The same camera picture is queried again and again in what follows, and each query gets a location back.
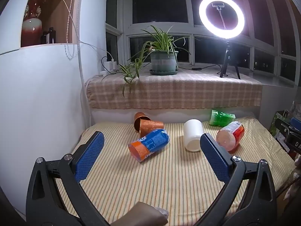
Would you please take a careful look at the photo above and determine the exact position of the black charger cable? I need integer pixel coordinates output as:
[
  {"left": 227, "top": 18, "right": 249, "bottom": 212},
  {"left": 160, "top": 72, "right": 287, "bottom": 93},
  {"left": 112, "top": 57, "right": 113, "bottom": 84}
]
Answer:
[{"left": 102, "top": 56, "right": 113, "bottom": 74}]

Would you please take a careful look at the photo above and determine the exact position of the black cable with switch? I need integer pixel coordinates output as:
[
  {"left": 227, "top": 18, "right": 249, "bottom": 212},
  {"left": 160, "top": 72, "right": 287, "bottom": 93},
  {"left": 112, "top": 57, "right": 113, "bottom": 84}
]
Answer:
[{"left": 178, "top": 63, "right": 223, "bottom": 75}]

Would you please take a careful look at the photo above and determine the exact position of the white bead cord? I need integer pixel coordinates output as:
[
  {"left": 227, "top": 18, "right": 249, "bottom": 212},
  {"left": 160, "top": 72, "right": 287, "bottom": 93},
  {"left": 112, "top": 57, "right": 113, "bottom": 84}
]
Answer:
[{"left": 65, "top": 0, "right": 79, "bottom": 60}]

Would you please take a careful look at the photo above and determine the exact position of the copper brown cup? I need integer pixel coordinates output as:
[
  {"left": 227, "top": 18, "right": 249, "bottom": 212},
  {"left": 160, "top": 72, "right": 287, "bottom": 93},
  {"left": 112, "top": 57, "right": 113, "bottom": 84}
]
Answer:
[{"left": 134, "top": 112, "right": 151, "bottom": 131}]

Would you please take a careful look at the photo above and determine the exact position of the white plastic cup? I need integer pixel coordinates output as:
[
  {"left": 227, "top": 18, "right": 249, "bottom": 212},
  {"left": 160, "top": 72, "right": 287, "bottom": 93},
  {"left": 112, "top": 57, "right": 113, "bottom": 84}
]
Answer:
[{"left": 183, "top": 119, "right": 204, "bottom": 151}]

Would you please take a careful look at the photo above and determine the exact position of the phone holder clamp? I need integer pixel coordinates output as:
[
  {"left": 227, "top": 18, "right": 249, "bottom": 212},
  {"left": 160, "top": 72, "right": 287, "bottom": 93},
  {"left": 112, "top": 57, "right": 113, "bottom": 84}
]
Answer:
[{"left": 212, "top": 3, "right": 227, "bottom": 31}]

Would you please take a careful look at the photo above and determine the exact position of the striped yellow mat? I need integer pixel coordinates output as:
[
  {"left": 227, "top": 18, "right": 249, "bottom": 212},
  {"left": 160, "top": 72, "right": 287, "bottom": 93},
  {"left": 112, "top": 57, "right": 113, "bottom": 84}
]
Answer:
[{"left": 55, "top": 116, "right": 297, "bottom": 226}]

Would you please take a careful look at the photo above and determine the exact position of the green pot saucer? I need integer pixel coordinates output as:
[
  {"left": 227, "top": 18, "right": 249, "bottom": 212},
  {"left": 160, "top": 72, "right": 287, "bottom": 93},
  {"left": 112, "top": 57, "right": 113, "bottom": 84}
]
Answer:
[{"left": 149, "top": 69, "right": 179, "bottom": 76}]

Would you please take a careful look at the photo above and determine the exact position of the white plug charger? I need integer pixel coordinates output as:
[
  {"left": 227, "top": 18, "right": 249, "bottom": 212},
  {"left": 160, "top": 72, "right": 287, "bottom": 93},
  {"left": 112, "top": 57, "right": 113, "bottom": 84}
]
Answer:
[{"left": 105, "top": 59, "right": 117, "bottom": 71}]

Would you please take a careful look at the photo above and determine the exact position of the white ring light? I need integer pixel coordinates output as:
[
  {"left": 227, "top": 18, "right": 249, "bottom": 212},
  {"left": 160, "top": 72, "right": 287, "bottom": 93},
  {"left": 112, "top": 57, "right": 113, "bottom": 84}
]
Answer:
[{"left": 199, "top": 0, "right": 245, "bottom": 40}]

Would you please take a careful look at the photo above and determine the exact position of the checked beige cloth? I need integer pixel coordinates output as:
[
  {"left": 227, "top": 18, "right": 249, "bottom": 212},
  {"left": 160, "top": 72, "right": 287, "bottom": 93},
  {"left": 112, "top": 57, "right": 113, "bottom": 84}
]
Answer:
[{"left": 85, "top": 72, "right": 262, "bottom": 110}]

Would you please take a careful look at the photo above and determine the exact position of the green printed cup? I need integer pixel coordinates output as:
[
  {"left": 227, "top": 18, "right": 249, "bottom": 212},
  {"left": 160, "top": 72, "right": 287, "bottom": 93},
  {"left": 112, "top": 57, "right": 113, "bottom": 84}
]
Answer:
[{"left": 209, "top": 110, "right": 236, "bottom": 126}]

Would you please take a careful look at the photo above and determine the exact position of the white cable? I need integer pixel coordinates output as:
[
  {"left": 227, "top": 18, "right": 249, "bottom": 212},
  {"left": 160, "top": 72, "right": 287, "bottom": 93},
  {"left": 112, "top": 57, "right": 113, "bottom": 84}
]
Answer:
[{"left": 50, "top": 0, "right": 112, "bottom": 60}]

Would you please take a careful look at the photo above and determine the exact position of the white pipe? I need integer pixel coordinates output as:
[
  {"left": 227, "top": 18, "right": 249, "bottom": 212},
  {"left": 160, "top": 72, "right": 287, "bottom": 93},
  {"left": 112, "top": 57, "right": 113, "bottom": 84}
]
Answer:
[{"left": 77, "top": 0, "right": 92, "bottom": 128}]

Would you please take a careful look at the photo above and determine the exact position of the blue and orange printed cup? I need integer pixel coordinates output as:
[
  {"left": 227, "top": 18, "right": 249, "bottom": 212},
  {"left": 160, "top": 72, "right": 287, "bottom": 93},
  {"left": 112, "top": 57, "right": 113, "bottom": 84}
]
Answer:
[{"left": 128, "top": 129, "right": 170, "bottom": 163}]

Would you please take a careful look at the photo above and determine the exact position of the black tripod stand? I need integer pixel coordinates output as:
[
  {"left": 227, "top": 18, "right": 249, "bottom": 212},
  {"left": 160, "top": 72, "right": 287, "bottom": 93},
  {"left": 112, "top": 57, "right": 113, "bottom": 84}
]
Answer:
[{"left": 220, "top": 40, "right": 241, "bottom": 80}]

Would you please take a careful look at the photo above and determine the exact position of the white power strip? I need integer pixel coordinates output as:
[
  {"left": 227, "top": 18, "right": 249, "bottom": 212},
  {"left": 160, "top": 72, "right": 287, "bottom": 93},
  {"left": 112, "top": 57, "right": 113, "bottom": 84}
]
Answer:
[{"left": 99, "top": 69, "right": 119, "bottom": 76}]

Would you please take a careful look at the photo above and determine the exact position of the orange patterned cup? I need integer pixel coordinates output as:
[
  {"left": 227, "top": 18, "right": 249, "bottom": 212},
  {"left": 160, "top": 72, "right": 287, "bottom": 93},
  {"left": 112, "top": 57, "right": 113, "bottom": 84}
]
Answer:
[{"left": 139, "top": 119, "right": 164, "bottom": 134}]

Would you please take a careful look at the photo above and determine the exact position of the spider plant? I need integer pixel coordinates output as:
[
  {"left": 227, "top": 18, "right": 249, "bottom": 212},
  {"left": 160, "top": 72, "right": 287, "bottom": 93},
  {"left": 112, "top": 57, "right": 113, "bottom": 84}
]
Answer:
[{"left": 101, "top": 25, "right": 191, "bottom": 97}]

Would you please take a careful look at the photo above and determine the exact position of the red and orange printed cup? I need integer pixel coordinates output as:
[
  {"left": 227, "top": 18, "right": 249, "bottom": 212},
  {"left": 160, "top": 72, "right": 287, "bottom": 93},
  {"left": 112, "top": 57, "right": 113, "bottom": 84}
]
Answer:
[{"left": 216, "top": 121, "right": 245, "bottom": 151}]

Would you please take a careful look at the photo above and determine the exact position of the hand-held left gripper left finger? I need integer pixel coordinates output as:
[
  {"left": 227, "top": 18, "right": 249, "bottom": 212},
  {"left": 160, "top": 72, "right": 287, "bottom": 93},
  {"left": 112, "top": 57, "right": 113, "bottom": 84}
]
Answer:
[{"left": 25, "top": 131, "right": 111, "bottom": 226}]

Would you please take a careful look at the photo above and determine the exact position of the green patterned gift bag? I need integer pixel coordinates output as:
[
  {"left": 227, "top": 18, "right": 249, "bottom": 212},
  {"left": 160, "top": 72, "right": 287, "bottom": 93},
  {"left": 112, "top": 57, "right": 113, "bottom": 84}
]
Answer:
[{"left": 269, "top": 111, "right": 292, "bottom": 137}]

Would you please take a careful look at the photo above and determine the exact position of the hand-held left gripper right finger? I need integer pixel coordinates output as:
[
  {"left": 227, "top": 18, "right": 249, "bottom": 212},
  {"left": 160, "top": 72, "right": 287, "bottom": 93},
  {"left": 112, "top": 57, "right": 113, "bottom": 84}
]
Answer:
[{"left": 193, "top": 132, "right": 284, "bottom": 226}]

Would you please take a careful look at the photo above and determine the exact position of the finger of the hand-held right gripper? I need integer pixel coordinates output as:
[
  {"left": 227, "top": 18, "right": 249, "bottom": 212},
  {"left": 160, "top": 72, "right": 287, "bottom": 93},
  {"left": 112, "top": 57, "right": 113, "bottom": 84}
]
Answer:
[{"left": 275, "top": 117, "right": 301, "bottom": 144}]

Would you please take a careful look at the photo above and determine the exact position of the red and white vase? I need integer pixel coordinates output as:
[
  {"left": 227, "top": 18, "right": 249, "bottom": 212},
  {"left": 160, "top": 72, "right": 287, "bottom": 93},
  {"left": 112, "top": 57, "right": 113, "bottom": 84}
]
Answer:
[{"left": 21, "top": 0, "right": 46, "bottom": 47}]

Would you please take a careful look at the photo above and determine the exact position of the green flower pot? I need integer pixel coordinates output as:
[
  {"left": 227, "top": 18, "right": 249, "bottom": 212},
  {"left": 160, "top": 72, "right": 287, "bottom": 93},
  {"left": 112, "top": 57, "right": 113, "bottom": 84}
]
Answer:
[{"left": 150, "top": 50, "right": 178, "bottom": 72}]

